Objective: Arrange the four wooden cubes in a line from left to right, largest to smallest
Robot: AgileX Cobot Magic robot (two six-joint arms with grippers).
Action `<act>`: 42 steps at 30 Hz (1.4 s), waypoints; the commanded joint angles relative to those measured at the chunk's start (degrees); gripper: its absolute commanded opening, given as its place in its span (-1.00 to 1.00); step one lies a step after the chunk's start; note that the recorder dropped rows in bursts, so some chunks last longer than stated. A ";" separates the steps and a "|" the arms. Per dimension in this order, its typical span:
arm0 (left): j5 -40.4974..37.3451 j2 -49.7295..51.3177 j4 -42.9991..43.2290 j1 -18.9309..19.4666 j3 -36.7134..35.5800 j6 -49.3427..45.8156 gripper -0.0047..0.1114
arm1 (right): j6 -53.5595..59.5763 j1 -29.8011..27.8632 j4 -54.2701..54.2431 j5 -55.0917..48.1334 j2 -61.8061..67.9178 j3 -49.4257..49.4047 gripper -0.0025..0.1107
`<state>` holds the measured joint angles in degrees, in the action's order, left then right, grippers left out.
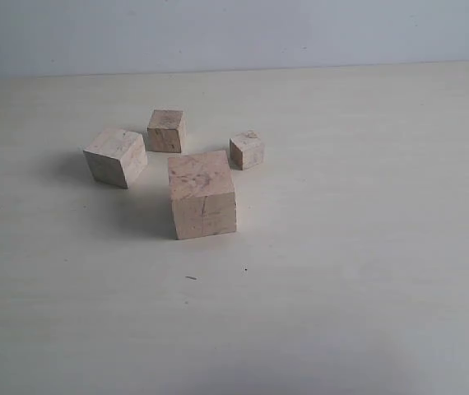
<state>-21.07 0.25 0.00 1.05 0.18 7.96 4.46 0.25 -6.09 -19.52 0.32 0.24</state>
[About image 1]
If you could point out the second largest wooden cube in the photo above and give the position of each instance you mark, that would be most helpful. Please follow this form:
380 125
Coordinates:
116 157

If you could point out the smallest wooden cube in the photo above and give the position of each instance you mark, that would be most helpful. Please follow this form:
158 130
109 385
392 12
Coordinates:
246 150

